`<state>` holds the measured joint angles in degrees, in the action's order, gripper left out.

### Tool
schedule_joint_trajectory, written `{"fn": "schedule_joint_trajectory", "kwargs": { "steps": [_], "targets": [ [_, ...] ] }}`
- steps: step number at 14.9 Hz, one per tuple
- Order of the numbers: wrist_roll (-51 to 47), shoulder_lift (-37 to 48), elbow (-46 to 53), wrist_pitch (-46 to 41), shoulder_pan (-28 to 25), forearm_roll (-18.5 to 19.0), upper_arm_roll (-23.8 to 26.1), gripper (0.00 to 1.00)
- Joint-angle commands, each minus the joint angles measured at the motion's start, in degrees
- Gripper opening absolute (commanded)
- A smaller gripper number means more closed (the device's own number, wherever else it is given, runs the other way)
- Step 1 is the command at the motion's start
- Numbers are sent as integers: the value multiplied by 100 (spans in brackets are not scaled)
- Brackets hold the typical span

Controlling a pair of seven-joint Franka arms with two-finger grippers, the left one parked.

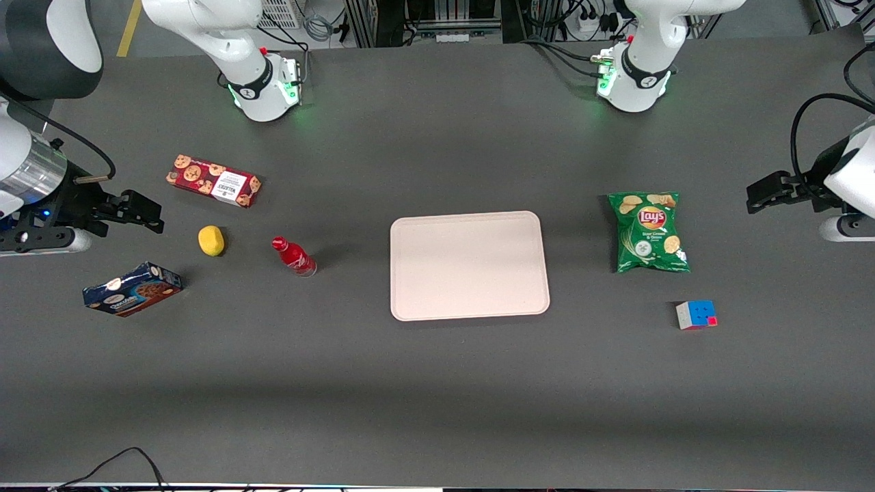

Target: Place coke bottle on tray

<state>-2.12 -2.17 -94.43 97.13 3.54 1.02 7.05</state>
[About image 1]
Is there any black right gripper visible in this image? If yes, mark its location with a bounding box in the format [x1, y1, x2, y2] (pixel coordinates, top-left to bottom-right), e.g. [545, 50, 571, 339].
[0, 164, 165, 252]

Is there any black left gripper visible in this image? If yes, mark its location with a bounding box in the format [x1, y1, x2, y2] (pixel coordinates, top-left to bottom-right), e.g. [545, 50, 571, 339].
[746, 152, 852, 215]

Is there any red coke bottle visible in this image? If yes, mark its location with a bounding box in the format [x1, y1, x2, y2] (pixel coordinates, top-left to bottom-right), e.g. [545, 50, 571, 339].
[271, 236, 318, 278]

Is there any pale pink plastic tray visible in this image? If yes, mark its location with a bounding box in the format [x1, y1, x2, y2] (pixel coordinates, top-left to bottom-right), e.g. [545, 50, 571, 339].
[390, 210, 551, 322]

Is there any yellow lemon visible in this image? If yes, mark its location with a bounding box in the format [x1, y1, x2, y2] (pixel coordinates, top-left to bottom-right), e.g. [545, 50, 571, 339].
[198, 225, 226, 258]

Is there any red cookie box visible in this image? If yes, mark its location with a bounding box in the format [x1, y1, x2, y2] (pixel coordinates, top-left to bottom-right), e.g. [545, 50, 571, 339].
[165, 154, 263, 209]

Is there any blue chocolate snack box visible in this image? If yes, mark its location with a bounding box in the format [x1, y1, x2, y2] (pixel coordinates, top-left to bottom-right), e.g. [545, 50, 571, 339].
[82, 262, 184, 318]

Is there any green Lay's chips bag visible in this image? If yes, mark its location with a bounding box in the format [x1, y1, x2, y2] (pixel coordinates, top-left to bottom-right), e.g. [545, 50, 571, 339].
[608, 191, 691, 275]

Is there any colourful Rubik's cube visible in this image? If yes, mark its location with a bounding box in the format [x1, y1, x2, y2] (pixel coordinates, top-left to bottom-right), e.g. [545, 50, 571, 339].
[675, 300, 718, 331]

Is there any white perforated box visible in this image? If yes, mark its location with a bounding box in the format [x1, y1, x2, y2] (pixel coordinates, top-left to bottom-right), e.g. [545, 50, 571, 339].
[257, 0, 303, 31]

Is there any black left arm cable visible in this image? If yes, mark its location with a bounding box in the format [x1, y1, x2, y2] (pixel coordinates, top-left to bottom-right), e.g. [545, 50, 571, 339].
[790, 92, 875, 185]

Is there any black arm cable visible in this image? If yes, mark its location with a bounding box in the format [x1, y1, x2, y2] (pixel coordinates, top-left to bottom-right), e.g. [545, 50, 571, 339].
[0, 92, 117, 185]
[790, 92, 875, 185]

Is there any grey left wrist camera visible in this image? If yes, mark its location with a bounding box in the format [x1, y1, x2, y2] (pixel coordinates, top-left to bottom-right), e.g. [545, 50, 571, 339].
[819, 213, 875, 243]

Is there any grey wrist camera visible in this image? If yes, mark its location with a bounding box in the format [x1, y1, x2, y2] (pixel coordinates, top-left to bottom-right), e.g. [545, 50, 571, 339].
[819, 213, 875, 243]
[0, 228, 94, 258]

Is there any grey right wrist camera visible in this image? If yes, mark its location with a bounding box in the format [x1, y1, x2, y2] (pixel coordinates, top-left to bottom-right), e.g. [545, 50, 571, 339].
[0, 228, 94, 258]

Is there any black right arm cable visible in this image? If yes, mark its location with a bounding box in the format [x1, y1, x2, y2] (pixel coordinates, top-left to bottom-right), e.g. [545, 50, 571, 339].
[0, 92, 117, 185]

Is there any black cable at table edge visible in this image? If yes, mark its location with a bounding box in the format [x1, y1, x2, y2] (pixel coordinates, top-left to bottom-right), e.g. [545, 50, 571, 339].
[48, 447, 168, 492]

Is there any black base cable bundle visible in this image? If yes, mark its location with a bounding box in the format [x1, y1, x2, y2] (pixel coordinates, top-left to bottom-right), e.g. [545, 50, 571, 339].
[521, 36, 610, 79]

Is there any grey coiled cable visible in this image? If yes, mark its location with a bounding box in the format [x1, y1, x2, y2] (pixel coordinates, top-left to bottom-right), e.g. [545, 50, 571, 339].
[302, 10, 336, 43]

